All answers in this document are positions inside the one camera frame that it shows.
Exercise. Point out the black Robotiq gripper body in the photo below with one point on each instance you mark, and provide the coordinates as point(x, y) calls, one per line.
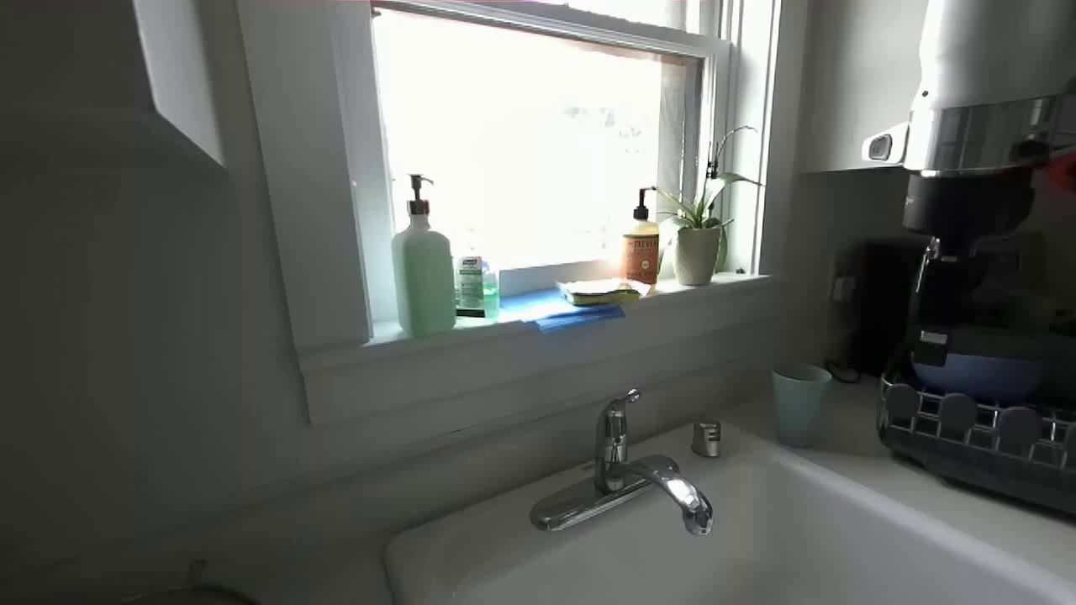
point(987, 289)

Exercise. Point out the light blue plastic cup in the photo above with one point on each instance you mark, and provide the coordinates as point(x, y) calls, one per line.
point(802, 405)

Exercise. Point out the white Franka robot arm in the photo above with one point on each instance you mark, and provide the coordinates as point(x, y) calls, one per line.
point(995, 56)

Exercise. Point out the white porcelain sink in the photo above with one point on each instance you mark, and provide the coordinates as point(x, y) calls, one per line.
point(809, 537)

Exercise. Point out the chrome sink sprayer cap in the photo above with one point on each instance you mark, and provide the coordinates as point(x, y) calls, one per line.
point(707, 438)

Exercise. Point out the blue bowl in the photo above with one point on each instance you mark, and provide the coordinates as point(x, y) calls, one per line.
point(981, 375)

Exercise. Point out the black coffee maker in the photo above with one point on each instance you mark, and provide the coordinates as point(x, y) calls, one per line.
point(879, 307)

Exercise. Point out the white plant pot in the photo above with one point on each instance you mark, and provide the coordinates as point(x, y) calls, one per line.
point(698, 255)

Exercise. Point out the green orchid plant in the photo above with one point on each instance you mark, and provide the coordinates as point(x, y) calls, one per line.
point(705, 201)

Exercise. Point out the amber soap pump bottle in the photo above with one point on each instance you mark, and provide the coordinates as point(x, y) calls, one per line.
point(642, 253)

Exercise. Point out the yellow sponge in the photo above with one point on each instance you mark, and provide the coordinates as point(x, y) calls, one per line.
point(604, 294)

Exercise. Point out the chrome faucet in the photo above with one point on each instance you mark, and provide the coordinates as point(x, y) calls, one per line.
point(612, 456)

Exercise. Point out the blue sponge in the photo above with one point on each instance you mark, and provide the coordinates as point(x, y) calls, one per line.
point(549, 307)

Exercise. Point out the small green glass jar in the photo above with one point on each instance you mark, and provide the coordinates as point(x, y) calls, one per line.
point(479, 286)

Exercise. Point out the green soap pump bottle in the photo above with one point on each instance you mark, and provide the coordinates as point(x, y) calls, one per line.
point(426, 281)

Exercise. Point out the white framed window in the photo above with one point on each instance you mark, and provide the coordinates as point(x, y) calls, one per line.
point(313, 170)

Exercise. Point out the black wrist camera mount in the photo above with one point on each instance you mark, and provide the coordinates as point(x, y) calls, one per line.
point(964, 201)

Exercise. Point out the white wall cabinet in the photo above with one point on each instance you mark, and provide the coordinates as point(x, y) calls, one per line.
point(179, 67)
point(858, 86)

